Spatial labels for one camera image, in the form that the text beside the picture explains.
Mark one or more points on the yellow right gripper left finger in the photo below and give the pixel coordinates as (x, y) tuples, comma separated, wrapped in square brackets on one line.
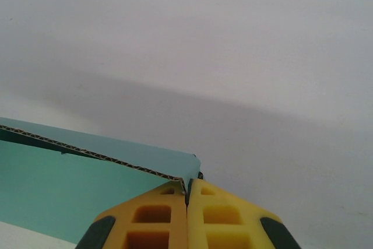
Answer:
[(151, 222)]

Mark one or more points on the teal and white cardboard box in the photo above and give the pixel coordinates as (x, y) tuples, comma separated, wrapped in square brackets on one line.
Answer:
[(73, 185)]

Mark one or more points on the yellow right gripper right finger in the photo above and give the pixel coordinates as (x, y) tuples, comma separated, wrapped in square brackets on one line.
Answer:
[(224, 222)]

